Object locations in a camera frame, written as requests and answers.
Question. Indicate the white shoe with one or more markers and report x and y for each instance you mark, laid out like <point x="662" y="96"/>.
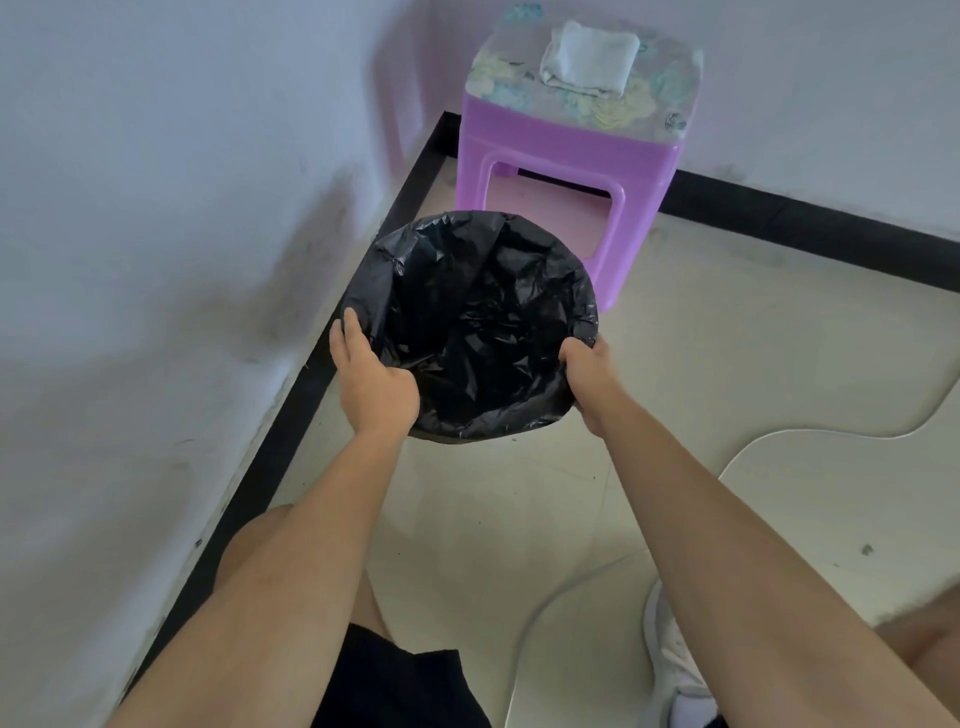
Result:
<point x="679" y="667"/>

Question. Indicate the black trash bag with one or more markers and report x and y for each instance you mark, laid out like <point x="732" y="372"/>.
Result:
<point x="476" y="322"/>

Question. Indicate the person's right hand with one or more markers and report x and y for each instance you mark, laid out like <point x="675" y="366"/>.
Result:
<point x="592" y="382"/>

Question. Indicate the person's left hand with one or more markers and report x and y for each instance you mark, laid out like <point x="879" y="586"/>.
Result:
<point x="373" y="390"/>

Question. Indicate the purple plastic stool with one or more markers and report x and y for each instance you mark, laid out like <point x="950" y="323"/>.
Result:
<point x="570" y="150"/>

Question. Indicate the person's right fingers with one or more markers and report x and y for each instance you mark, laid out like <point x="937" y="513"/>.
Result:
<point x="581" y="351"/>

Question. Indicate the person's right forearm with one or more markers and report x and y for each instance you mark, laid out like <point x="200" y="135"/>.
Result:
<point x="757" y="585"/>

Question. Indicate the person's left forearm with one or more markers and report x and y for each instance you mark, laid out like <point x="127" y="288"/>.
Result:
<point x="262" y="592"/>

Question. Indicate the white folded cloth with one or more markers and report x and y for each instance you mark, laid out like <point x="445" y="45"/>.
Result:
<point x="589" y="58"/>

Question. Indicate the person's left thumb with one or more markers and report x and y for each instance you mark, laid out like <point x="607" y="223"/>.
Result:
<point x="354" y="330"/>

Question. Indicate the black baseboard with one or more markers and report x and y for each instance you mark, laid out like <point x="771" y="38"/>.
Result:
<point x="570" y="247"/>

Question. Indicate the black shorts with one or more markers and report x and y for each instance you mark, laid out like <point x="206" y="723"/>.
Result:
<point x="397" y="686"/>

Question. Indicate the person's right leg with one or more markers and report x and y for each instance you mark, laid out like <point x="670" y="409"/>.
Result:
<point x="926" y="637"/>

